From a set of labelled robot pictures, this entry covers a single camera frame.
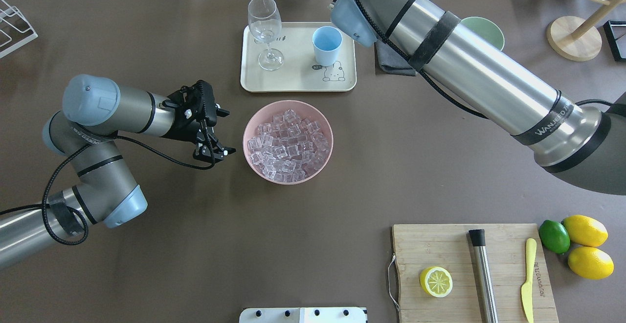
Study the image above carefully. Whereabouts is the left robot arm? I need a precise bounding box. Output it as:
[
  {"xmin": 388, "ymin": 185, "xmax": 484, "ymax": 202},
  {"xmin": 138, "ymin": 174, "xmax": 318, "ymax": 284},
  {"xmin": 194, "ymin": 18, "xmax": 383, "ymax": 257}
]
[{"xmin": 1, "ymin": 74, "xmax": 235, "ymax": 269}]

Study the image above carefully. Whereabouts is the yellow lemon lower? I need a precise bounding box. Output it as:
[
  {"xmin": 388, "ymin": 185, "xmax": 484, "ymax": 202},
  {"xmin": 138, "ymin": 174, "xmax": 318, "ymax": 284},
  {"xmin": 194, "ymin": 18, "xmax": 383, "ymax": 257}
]
[{"xmin": 567, "ymin": 246, "xmax": 614, "ymax": 280}]

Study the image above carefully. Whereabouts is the light blue cup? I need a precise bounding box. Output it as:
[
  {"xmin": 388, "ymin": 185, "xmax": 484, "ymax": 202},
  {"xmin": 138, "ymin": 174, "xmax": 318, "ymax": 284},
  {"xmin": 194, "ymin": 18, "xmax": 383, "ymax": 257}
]
[{"xmin": 312, "ymin": 26, "xmax": 343, "ymax": 67}]

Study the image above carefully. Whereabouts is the clear wine glass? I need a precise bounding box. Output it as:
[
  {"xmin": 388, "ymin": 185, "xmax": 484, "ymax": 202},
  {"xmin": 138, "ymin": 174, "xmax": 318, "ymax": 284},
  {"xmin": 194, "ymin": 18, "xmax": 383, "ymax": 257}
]
[{"xmin": 247, "ymin": 0, "xmax": 284, "ymax": 71}]

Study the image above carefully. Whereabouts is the clear ice cubes pile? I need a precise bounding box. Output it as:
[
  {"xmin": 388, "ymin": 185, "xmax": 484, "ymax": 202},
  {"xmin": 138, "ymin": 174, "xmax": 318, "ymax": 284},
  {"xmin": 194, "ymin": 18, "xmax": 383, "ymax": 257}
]
[{"xmin": 247, "ymin": 109, "xmax": 330, "ymax": 183}]

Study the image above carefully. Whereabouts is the pink bowl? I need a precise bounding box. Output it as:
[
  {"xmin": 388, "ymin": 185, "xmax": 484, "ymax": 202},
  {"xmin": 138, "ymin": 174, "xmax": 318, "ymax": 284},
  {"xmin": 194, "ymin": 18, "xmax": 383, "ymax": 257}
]
[{"xmin": 243, "ymin": 100, "xmax": 334, "ymax": 185}]

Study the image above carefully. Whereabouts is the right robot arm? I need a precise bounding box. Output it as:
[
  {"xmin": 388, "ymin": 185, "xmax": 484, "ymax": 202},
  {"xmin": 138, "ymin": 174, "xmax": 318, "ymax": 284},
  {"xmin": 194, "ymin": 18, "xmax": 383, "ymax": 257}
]
[{"xmin": 331, "ymin": 0, "xmax": 626, "ymax": 195}]

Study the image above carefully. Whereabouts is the steel muddler black tip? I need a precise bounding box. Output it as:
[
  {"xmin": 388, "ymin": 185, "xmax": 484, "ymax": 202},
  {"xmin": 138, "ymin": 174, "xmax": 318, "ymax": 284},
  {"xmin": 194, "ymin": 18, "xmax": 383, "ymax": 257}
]
[{"xmin": 468, "ymin": 229, "xmax": 499, "ymax": 323}]

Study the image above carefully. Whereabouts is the yellow lemon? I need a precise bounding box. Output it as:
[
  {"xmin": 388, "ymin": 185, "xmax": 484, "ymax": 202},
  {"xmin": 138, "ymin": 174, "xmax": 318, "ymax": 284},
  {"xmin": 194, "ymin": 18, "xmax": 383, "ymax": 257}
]
[
  {"xmin": 567, "ymin": 246, "xmax": 614, "ymax": 280},
  {"xmin": 561, "ymin": 214, "xmax": 608, "ymax": 248}
]

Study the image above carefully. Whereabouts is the bamboo cutting board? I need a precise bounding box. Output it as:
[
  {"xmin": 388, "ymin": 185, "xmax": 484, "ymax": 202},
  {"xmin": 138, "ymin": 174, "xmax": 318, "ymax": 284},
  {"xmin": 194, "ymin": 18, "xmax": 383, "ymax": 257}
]
[{"xmin": 392, "ymin": 224, "xmax": 539, "ymax": 323}]

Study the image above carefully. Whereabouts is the grey folded cloth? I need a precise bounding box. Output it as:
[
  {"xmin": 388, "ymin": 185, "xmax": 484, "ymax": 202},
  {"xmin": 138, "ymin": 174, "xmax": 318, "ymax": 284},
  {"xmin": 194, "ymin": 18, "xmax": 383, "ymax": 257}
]
[{"xmin": 375, "ymin": 41, "xmax": 417, "ymax": 77}]

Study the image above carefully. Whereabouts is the yellow lemon upper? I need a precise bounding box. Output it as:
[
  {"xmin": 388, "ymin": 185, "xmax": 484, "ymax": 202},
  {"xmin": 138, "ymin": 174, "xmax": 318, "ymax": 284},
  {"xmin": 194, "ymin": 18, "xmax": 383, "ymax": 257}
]
[{"xmin": 561, "ymin": 214, "xmax": 608, "ymax": 248}]

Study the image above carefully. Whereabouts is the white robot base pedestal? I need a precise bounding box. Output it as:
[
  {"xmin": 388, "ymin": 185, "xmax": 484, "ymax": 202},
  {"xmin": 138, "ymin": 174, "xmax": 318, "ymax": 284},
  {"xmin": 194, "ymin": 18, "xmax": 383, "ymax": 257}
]
[{"xmin": 239, "ymin": 306, "xmax": 368, "ymax": 323}]

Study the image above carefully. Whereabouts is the wooden cup tree stand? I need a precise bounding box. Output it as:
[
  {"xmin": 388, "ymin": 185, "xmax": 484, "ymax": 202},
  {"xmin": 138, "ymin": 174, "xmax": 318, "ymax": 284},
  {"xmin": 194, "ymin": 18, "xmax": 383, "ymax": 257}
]
[{"xmin": 546, "ymin": 0, "xmax": 625, "ymax": 62}]

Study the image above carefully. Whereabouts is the green bowl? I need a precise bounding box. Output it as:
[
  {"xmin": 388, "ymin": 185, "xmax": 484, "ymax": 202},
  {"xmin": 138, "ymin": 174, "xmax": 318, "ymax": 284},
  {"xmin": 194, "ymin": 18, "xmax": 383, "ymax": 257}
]
[{"xmin": 460, "ymin": 17, "xmax": 505, "ymax": 51}]

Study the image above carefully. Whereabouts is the yellow plastic knife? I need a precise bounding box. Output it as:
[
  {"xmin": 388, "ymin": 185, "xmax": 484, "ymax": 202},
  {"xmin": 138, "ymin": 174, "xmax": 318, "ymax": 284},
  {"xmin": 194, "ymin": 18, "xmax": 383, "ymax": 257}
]
[{"xmin": 520, "ymin": 238, "xmax": 537, "ymax": 323}]

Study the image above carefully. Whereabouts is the cream rabbit tray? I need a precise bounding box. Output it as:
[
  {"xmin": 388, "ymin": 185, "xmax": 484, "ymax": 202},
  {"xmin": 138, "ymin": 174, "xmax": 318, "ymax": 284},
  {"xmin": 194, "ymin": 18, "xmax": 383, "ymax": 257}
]
[{"xmin": 241, "ymin": 22, "xmax": 357, "ymax": 93}]

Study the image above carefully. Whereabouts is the black glass rack tray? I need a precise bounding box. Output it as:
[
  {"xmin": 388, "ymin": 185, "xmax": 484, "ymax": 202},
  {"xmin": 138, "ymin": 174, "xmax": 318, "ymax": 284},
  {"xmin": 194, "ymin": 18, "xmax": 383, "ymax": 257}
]
[{"xmin": 603, "ymin": 20, "xmax": 626, "ymax": 63}]

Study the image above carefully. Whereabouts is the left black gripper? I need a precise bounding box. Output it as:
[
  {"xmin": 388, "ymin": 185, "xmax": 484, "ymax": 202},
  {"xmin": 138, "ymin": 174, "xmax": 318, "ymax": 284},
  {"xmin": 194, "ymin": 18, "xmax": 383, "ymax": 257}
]
[{"xmin": 161, "ymin": 80, "xmax": 236, "ymax": 163}]

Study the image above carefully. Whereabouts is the white wire cup rack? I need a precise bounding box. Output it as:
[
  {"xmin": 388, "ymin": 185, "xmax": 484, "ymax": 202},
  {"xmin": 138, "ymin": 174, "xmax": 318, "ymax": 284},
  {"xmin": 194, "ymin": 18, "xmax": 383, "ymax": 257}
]
[{"xmin": 0, "ymin": 0, "xmax": 38, "ymax": 58}]

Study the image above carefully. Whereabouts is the green lime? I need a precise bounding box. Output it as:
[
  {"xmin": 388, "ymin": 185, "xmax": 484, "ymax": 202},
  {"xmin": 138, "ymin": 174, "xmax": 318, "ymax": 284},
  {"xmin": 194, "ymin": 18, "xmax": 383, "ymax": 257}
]
[{"xmin": 538, "ymin": 220, "xmax": 571, "ymax": 254}]

